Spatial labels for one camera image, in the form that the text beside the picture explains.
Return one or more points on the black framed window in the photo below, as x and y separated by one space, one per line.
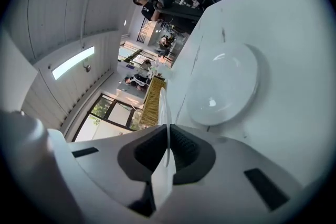
110 115

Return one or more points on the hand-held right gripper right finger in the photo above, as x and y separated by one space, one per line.
223 178

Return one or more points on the woven wicker tissue box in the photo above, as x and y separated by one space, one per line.
152 102

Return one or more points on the white ceramic plate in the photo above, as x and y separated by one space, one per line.
223 81
165 112

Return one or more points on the white flower vase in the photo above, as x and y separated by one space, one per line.
166 72

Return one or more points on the round ceiling sensor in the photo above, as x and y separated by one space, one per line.
87 68

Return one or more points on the black metal grille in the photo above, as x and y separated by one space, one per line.
143 31

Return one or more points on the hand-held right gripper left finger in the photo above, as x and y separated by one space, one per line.
105 165

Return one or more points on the rectangular ceiling light panel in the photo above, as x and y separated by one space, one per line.
73 63

